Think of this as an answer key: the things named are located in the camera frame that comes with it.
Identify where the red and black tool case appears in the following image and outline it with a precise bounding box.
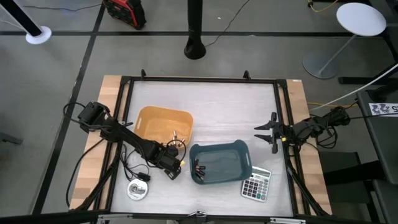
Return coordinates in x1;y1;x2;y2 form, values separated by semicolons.
102;0;147;30

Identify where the black pole with flared base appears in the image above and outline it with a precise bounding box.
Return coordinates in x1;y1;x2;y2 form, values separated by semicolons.
183;0;207;60

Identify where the grey floor object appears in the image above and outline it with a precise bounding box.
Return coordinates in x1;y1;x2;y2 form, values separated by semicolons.
0;132;24;146

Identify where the black desk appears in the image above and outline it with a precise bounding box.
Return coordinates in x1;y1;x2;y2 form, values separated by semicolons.
356;88;398;224

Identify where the white round pedestal table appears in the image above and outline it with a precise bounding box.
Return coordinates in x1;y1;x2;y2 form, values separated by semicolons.
302;2;387;80

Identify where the white hose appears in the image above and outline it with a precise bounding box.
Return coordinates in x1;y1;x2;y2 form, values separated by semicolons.
309;63;398;112

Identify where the orange plastic bin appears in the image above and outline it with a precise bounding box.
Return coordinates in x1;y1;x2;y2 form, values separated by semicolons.
134;105;195;147

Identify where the white printed paper label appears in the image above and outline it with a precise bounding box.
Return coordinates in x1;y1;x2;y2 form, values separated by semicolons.
368;102;398;118

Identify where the white table mat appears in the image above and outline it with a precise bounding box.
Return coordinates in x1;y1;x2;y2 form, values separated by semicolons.
110;80;295;218

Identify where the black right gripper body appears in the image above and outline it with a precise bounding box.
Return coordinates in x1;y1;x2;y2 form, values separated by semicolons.
269;111;296;154

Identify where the black cable bundle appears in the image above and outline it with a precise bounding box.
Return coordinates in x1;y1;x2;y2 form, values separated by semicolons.
310;124;340;149

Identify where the yellow floor cable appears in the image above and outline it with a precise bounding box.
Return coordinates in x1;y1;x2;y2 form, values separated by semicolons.
307;0;339;14

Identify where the silver desk calculator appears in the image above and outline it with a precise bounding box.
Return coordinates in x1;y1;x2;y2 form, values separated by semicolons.
241;166;272;203

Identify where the black desk foot bar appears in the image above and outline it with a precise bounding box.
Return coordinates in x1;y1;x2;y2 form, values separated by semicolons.
338;63;398;85

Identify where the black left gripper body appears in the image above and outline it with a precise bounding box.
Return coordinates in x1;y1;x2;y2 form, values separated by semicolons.
149;144;183;182

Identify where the thin black floor cable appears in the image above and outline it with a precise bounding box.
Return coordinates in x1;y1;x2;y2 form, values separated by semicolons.
24;3;103;13

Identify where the black cable along frame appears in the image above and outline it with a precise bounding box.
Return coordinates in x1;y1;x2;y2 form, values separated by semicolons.
65;139;104;208

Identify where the black post with white base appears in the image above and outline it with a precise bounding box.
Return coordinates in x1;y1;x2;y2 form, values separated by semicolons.
0;0;53;45

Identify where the yellow cable behind arm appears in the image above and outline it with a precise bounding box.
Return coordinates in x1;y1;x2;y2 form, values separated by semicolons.
307;101;359;109

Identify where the silver camera mount clamp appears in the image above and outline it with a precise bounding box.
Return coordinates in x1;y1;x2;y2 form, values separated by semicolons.
187;210;208;223

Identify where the dark teal plastic bin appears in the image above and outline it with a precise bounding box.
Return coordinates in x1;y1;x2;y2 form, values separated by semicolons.
188;139;253;185

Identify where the black metal table frame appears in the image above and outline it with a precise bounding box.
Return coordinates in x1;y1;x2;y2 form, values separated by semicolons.
68;68;333;220

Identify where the black earphone cable with adapter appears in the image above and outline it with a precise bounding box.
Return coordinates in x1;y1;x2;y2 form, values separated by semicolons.
119;143;152;183

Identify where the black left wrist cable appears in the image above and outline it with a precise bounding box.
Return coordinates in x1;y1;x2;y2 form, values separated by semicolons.
166;139;188;164

